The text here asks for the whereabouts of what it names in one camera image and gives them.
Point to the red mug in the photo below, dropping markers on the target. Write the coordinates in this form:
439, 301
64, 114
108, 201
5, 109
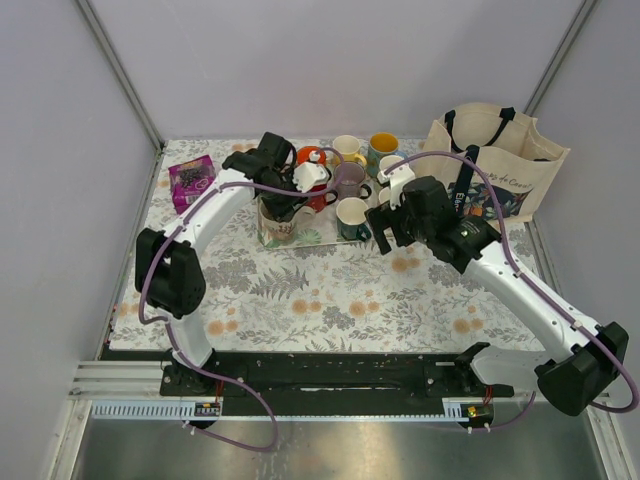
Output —
319, 203

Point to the pink faceted mug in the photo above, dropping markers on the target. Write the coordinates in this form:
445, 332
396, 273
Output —
384, 196

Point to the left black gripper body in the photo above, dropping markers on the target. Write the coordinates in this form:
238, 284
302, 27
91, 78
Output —
280, 205

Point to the white cable duct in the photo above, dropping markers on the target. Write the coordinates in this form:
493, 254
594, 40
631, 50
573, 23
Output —
298, 409

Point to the leaf print tray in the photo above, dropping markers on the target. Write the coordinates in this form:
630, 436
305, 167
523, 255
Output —
323, 229

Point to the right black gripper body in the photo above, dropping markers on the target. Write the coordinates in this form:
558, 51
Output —
406, 229

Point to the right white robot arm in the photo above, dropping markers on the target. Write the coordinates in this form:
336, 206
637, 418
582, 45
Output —
581, 357

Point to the floral tablecloth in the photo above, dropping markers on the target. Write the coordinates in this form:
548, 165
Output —
344, 297

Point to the cream floral mug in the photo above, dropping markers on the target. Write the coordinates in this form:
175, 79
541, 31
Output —
272, 233

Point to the dark green mug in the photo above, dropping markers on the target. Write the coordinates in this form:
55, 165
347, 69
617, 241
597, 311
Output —
351, 220

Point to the yellow mug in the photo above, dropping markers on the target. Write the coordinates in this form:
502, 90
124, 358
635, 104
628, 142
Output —
349, 148

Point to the light green mug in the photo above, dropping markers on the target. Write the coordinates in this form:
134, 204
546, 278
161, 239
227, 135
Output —
384, 164

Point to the purple snack box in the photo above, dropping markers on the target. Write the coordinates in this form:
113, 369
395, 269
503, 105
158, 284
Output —
189, 180

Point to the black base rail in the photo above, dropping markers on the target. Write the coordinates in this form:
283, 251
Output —
370, 376

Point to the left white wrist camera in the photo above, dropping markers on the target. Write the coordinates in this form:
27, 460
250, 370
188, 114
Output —
311, 175

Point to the blue floral mug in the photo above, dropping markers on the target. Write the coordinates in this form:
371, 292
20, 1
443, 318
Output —
381, 145

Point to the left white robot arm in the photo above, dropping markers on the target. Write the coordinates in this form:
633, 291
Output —
168, 275

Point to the mauve purple mug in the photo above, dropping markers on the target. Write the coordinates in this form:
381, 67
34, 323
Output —
351, 181

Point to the beige canvas tote bag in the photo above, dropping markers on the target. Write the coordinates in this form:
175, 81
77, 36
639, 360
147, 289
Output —
491, 160

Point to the orange mug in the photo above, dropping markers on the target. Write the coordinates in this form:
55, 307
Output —
307, 155

